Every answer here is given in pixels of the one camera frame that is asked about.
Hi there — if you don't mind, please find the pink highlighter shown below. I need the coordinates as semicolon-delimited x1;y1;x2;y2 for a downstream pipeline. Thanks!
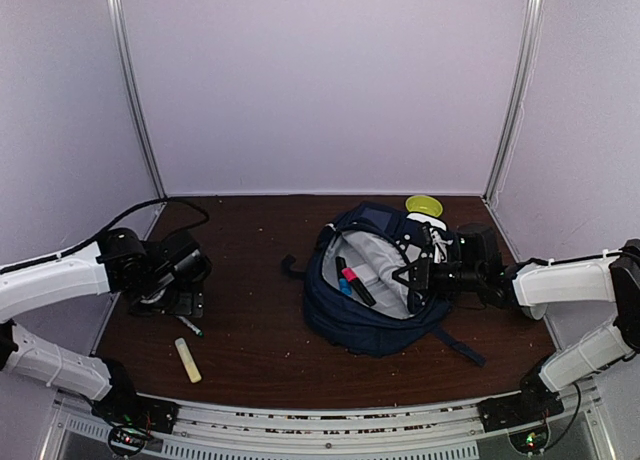
343;267;376;307

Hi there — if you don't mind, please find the blue highlighter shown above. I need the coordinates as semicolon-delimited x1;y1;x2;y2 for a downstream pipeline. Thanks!
335;256;352;296

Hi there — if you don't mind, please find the navy blue backpack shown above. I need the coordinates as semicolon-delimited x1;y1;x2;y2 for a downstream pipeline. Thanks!
281;201;486;366

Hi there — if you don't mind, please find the yellow highlighter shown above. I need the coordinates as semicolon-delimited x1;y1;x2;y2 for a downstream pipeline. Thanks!
174;338;202;383

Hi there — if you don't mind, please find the white charger cube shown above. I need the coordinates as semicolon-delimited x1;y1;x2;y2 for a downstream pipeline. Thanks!
354;264;381;296

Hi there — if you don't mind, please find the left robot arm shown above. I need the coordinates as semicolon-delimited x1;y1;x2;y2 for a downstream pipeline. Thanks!
1;228;211;424

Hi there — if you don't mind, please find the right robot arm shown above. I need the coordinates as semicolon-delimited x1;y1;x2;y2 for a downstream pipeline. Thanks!
392;224;639;422

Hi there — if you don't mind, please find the silver grey marker pen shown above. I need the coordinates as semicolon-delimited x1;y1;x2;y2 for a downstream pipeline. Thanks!
177;316;204;338

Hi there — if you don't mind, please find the green bowl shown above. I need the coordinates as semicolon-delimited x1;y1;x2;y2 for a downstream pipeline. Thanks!
405;195;444;217

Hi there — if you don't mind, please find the grey white bowl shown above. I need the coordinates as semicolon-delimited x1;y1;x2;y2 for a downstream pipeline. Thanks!
520;303;548;321

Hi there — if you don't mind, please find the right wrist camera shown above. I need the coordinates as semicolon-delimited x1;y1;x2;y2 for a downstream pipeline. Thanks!
421;222;460;264

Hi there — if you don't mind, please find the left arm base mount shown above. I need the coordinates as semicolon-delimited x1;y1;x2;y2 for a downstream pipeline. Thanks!
89;396;179;434

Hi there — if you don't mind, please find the aluminium front rail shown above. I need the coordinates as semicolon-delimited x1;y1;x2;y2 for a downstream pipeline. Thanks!
42;374;614;460

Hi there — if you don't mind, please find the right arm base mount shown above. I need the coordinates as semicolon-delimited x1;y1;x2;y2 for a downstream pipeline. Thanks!
477;392;564;432

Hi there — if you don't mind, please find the left black cable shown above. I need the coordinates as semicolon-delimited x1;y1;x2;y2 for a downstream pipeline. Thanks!
0;197;210;276

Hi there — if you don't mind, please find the right aluminium post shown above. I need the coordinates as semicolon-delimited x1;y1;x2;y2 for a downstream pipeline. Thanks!
484;0;544;206

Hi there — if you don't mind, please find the aluminium post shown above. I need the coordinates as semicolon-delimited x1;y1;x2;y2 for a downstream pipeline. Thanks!
107;0;166;198
484;0;544;206

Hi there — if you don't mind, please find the left aluminium post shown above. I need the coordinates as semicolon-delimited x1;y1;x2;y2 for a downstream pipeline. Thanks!
107;0;166;198

